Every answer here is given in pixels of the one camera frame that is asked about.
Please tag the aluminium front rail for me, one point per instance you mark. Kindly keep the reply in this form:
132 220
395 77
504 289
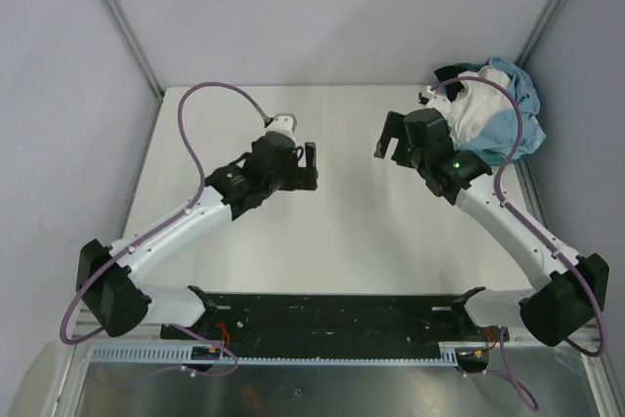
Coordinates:
586 335

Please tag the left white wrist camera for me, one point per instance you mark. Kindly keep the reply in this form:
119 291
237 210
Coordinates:
283 123

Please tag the left aluminium frame post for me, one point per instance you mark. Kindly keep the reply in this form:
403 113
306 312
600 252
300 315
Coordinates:
132 45

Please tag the black t shirt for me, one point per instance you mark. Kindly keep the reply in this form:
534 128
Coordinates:
450 71

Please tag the grey slotted cable duct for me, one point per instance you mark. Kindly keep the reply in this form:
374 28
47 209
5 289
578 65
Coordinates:
201 354

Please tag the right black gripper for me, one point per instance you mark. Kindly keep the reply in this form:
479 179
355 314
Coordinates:
395 127

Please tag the white t shirt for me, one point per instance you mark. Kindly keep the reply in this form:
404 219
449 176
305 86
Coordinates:
480 117

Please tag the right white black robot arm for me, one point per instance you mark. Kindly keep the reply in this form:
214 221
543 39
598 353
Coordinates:
566 289

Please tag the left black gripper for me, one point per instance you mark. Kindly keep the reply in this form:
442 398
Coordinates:
301 178

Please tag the light blue t shirt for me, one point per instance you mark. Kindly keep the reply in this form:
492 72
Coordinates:
518 87

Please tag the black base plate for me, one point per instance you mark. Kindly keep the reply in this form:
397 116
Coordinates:
435 318

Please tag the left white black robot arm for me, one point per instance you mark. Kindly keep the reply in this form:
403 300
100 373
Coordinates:
114 278

